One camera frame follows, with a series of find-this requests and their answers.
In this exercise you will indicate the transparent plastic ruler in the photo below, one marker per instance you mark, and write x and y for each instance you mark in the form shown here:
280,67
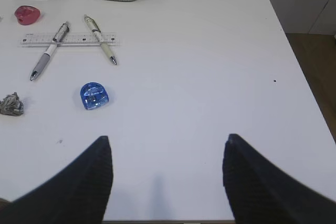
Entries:
71,39

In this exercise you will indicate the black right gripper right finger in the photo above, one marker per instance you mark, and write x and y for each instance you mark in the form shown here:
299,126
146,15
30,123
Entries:
260,192

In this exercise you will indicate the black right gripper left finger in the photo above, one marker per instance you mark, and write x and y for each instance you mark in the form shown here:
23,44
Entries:
77,194

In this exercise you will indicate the blue transparent pencil sharpener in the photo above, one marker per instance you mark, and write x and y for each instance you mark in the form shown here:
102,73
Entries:
93,95

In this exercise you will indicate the pink pencil sharpener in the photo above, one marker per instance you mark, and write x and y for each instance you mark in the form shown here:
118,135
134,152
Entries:
27,15

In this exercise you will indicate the grey grip patterned pen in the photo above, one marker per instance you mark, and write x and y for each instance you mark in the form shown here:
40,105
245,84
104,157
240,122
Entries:
46,56

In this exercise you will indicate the beige patterned pen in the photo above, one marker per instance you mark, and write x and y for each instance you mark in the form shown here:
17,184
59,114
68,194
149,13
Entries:
92,25

